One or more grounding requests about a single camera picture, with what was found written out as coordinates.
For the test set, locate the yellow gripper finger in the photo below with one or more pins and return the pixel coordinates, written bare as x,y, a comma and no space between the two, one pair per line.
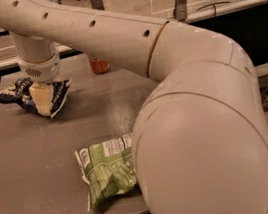
41,94

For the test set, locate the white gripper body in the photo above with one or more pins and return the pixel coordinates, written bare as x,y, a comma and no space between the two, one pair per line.
43,71

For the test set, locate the blue chip bag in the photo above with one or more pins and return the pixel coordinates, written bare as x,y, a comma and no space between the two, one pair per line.
18,93

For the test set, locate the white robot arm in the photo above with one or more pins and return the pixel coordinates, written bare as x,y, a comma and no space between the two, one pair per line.
200,141

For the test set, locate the red coke can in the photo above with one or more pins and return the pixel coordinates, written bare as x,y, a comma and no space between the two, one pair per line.
98,66

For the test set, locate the green chip bag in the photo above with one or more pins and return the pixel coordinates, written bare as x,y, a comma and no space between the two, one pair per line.
107,168

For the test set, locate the metal glass bracket middle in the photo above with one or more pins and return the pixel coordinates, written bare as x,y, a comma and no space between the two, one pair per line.
97,4

